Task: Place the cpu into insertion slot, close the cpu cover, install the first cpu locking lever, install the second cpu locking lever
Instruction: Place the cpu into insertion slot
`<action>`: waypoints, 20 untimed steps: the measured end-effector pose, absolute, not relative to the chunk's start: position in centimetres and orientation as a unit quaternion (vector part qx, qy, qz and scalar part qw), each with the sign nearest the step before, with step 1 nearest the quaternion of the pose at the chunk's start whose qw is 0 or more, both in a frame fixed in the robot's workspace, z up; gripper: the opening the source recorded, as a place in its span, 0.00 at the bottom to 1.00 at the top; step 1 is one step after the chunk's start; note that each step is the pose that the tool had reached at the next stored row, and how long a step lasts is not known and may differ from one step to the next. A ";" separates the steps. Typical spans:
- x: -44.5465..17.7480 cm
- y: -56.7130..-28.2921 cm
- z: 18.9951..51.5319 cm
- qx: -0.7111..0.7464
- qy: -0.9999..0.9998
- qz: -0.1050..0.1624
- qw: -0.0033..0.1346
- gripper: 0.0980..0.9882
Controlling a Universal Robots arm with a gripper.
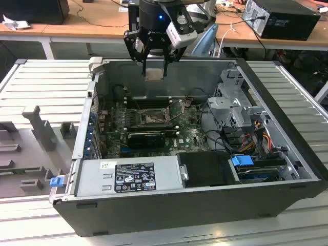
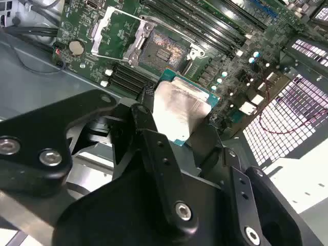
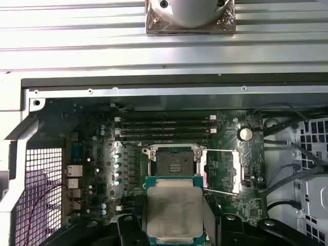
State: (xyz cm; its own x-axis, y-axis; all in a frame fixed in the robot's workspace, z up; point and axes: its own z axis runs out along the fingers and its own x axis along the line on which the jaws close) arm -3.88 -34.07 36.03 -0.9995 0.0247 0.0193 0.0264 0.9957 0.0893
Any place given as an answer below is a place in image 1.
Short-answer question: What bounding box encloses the metal wire locking lever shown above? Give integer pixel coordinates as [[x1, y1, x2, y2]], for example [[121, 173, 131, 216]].
[[166, 98, 175, 124]]

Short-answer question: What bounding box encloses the grey metal drive cage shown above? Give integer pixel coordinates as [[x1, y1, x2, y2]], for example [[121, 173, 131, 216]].
[[207, 68, 272, 129]]

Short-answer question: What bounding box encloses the black PC tower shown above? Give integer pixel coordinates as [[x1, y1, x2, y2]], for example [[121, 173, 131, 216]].
[[242, 0, 321, 42]]

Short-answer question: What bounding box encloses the black cable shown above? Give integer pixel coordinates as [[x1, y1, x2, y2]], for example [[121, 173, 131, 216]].
[[201, 107, 243, 156]]

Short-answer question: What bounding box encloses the wooden desk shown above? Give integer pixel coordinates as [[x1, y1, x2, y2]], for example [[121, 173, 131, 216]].
[[0, 0, 218, 59], [215, 0, 328, 52]]

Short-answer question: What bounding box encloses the black open PC case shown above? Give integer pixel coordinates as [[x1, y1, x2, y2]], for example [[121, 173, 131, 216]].
[[48, 56, 328, 238]]

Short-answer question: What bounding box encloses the black plastic shroud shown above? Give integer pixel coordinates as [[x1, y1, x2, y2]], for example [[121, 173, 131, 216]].
[[176, 151, 242, 188]]

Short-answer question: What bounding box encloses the green motherboard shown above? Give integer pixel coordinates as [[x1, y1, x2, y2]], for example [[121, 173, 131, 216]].
[[98, 94, 223, 158]]

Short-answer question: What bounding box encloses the grey parts rack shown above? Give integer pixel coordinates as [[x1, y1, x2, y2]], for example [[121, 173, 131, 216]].
[[0, 105, 80, 199]]

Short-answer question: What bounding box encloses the grey labelled power supply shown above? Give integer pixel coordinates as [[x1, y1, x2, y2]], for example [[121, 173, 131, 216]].
[[75, 155, 190, 198]]

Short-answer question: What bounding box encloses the grey plastic case handle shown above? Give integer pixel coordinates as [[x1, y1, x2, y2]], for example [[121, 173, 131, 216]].
[[88, 56, 104, 77]]

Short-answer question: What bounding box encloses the crumpled white paper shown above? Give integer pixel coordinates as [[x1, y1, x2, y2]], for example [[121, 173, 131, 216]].
[[2, 14, 32, 31]]

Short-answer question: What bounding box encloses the metal CPU socket cover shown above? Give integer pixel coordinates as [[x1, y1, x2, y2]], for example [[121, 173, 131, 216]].
[[168, 98, 187, 121]]

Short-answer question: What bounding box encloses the large black box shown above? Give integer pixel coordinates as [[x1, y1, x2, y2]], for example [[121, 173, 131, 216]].
[[0, 0, 70, 26]]

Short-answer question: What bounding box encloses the blue case latch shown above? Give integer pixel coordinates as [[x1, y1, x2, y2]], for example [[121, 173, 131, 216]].
[[50, 176, 64, 188]]

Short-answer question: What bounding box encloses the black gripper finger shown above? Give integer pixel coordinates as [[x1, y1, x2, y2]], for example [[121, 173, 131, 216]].
[[124, 30, 150, 77], [162, 43, 187, 78]]

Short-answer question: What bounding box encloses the silver square CPU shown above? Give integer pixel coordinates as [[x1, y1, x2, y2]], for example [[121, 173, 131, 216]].
[[144, 68, 165, 83]]

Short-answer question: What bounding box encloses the yellow red black wire bundle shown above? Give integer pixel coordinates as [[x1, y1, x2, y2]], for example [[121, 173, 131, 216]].
[[239, 120, 274, 154]]

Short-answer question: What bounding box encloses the hard disk in blue carrier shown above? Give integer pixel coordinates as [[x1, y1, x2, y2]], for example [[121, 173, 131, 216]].
[[230, 154, 282, 185]]

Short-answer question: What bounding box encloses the black graphics card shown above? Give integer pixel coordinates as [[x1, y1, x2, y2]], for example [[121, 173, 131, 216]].
[[127, 131, 167, 150]]

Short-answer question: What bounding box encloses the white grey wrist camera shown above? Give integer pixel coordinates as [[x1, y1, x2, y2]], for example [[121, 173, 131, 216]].
[[166, 10, 198, 49]]

